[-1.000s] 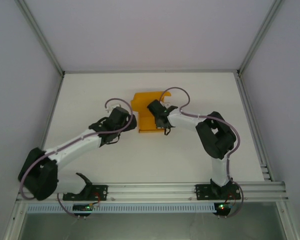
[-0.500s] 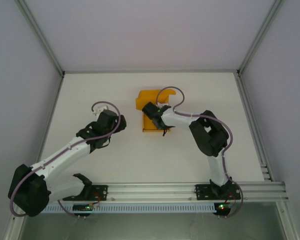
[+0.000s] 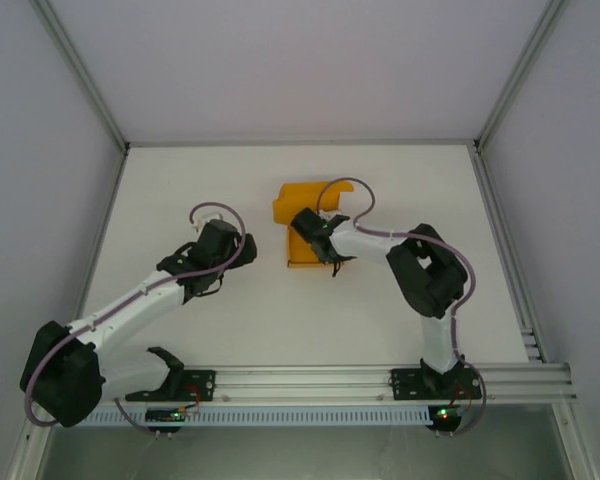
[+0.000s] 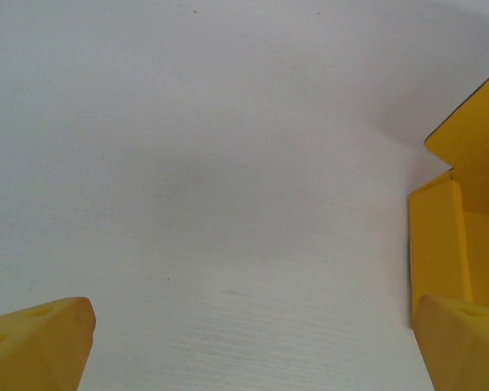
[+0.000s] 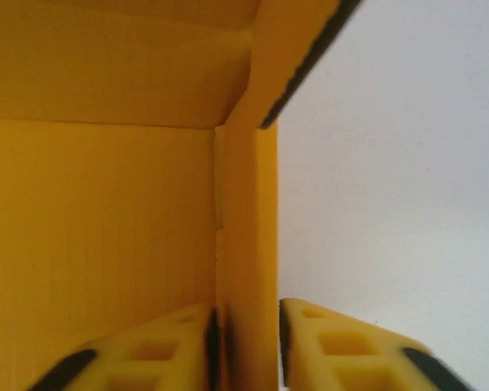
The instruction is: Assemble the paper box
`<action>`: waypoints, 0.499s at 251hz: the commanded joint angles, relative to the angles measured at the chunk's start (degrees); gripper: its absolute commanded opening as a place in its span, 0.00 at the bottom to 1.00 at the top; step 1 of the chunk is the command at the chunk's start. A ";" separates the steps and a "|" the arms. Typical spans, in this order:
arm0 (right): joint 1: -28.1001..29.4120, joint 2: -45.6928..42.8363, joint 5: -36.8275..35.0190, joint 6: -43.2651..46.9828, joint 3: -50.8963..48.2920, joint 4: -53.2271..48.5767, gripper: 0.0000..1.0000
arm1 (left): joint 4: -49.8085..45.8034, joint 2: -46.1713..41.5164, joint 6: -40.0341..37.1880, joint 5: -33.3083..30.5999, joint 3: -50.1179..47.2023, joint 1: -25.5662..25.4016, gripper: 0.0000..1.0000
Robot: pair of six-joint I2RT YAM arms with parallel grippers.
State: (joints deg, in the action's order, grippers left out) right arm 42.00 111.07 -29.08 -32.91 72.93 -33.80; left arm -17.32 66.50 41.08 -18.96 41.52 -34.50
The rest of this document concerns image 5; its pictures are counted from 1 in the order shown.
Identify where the yellow corrugated cardboard box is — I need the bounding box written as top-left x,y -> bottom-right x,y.
0,0 -> 366,391

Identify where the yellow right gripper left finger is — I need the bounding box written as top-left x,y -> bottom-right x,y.
25,302 -> 224,391

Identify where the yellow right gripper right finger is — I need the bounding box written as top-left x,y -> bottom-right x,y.
278,297 -> 478,391

